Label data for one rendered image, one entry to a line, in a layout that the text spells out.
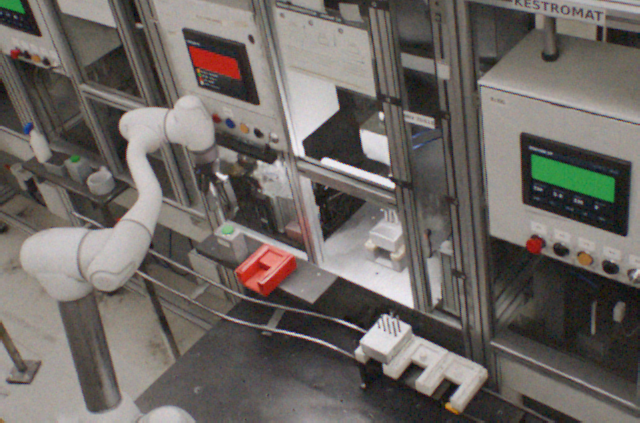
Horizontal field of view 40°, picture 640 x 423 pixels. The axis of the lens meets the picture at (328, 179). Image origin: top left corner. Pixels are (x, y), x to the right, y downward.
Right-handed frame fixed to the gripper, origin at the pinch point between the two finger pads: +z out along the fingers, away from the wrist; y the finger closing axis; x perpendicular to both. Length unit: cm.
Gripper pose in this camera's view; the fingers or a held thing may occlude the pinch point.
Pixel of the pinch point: (220, 207)
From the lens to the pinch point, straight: 287.1
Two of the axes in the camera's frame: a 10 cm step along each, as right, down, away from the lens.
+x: -6.2, 5.6, -5.5
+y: -7.7, -2.9, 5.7
